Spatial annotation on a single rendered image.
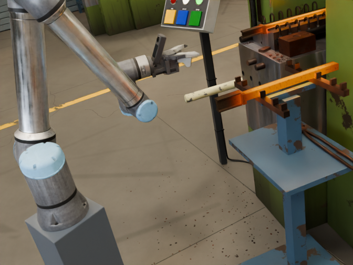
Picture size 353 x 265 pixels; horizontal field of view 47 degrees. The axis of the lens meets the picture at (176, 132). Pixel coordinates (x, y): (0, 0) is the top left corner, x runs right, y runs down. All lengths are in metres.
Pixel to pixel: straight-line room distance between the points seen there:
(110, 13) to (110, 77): 5.20
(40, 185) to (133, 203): 1.17
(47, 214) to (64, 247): 0.13
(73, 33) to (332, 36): 0.96
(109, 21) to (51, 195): 5.36
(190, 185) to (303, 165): 1.26
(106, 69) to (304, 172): 0.75
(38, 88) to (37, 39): 0.17
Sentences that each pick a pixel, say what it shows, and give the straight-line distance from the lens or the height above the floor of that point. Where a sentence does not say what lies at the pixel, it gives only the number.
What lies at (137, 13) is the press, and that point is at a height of 0.24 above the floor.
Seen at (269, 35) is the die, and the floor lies 0.97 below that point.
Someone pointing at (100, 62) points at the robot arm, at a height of 1.10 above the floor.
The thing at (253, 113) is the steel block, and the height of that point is 0.57.
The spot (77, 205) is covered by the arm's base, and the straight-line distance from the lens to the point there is 1.52.
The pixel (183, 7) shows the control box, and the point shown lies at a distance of 2.26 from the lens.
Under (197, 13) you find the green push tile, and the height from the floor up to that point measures 1.03.
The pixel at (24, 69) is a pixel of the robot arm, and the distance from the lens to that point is 1.51.
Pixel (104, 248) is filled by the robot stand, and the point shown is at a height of 0.43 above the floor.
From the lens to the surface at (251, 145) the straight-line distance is 1.54.
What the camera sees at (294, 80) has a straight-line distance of 1.38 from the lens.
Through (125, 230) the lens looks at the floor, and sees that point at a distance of 2.36.
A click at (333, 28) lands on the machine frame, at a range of 1.67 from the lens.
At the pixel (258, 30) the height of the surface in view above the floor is 1.00.
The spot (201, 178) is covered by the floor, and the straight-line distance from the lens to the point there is 2.60.
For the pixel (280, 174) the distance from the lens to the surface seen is 1.38.
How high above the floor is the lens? 1.50
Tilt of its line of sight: 28 degrees down
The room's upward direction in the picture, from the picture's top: 12 degrees counter-clockwise
